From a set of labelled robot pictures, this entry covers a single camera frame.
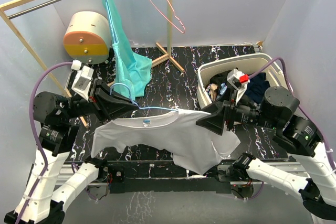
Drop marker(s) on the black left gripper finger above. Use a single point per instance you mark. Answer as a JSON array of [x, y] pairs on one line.
[[115, 110], [113, 100]]

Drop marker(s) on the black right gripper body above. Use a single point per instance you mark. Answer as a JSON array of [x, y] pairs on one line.
[[239, 113]]

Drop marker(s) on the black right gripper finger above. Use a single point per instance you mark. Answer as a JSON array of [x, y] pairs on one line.
[[214, 122], [216, 109]]

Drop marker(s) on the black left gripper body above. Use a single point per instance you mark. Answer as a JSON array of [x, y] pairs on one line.
[[93, 105]]

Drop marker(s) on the blue hanger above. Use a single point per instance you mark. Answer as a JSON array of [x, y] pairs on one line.
[[111, 24], [136, 103]]

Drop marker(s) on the black t shirt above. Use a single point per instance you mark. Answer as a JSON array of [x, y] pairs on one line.
[[216, 86]]

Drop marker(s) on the white t shirt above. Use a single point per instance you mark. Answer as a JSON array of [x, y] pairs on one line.
[[192, 147]]

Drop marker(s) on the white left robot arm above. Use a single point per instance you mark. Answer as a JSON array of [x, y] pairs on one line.
[[49, 117]]

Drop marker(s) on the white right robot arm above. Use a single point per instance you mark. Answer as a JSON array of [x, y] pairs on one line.
[[298, 136]]

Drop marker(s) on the teal t shirt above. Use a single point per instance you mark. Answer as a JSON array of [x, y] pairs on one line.
[[132, 69]]

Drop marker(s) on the blue hanger under teal shirt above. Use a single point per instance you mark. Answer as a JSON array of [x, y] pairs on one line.
[[111, 24]]

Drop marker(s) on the navy blue garment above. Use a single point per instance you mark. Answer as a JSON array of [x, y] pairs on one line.
[[257, 87]]

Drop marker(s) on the cream round drawer cabinet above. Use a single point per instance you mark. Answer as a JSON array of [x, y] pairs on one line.
[[88, 38]]

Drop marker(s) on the cream plastic laundry basket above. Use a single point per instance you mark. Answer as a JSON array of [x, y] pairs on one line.
[[248, 64]]

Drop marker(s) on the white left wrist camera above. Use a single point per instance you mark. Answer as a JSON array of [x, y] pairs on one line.
[[83, 79]]

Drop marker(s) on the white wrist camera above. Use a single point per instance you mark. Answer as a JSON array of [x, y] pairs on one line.
[[239, 81], [83, 79]]

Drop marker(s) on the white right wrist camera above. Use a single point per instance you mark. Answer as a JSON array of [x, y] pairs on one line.
[[239, 81]]

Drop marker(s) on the aluminium base frame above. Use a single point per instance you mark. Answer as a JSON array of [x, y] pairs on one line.
[[164, 176]]

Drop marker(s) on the wooden clothes rack frame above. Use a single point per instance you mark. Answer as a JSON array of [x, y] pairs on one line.
[[43, 30]]

